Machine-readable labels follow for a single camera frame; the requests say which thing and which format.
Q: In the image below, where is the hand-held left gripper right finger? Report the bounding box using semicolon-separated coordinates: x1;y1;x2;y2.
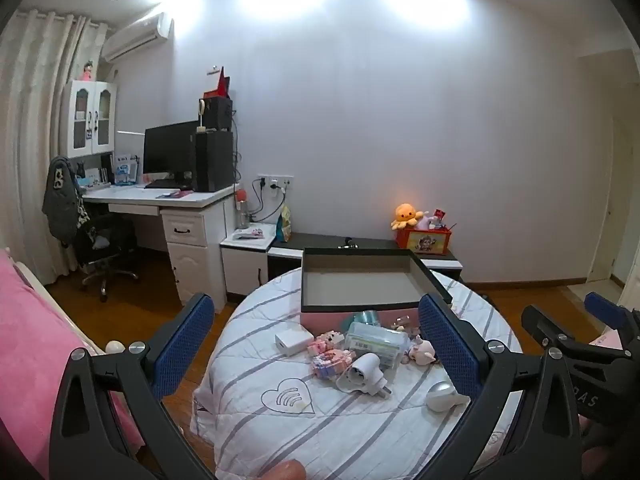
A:
417;292;583;480

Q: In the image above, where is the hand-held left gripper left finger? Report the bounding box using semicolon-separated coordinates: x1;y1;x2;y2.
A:
49;292;216;480

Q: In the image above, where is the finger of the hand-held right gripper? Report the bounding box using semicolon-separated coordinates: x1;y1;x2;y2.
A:
521;304;581;358
584;291;640;356

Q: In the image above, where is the silver and white gadget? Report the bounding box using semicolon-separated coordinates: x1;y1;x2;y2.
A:
425;381;472;412

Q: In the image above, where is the white plug adapter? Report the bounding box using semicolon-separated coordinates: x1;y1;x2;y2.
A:
336;352;391;400

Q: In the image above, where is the pink box with dark rim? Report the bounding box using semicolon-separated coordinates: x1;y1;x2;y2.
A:
300;247;453;333

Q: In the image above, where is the white square charger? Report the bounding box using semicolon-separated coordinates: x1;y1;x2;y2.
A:
274;327;315;358

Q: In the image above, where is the pink ring block toy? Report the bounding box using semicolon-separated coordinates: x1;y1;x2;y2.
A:
311;349;353;378

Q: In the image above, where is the person's right hand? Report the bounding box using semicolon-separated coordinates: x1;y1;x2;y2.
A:
581;414;640;480

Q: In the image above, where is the person's left hand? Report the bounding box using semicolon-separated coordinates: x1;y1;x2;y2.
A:
260;461;307;480

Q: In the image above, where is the clear plastic container green label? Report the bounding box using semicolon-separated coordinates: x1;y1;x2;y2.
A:
345;321;408;368

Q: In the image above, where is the striped white quilt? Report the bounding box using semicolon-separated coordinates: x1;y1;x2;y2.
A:
190;265;526;480

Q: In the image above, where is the red storage box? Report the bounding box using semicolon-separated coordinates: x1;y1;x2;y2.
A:
398;225;453;256

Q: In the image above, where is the white desk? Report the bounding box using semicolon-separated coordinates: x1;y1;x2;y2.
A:
75;182;238;306

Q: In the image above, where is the black office chair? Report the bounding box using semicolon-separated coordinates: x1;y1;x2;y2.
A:
42;155;141;303

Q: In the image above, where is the cat block figure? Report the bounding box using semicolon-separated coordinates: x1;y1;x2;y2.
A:
307;331;346;356

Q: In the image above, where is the orange octopus plush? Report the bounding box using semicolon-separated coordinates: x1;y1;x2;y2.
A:
391;203;425;231

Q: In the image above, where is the pink blanket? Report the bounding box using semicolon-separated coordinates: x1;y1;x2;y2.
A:
0;247;146;480

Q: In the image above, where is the yellow snack bag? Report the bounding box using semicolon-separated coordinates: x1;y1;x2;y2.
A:
275;205;293;241

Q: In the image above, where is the blue tissue pack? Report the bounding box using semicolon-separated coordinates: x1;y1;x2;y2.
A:
114;155;138;185

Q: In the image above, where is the black computer tower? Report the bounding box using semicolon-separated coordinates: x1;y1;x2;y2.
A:
194;131;236;193

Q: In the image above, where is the grey jacket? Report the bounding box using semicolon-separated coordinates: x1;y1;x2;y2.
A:
42;156;91;241

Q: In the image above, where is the black computer monitor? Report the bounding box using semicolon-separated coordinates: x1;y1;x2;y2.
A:
143;121;201;188

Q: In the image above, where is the black speaker box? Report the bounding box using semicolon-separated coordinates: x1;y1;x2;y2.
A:
202;96;233;132

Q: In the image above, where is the white glass-door cabinet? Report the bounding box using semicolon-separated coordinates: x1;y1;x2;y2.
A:
60;80;118;158

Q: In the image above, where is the red gift bag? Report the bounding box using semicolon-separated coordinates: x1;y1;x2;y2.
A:
202;66;232;100

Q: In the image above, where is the beige curtain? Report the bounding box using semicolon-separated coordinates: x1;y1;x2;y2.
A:
0;10;113;291

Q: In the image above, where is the white air conditioner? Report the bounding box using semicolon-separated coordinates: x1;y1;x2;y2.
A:
100;12;173;63

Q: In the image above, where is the white bed frame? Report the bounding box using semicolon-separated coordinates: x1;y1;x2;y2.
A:
10;260;126;357

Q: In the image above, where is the black power cable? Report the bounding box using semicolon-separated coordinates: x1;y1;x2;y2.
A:
249;179;267;222

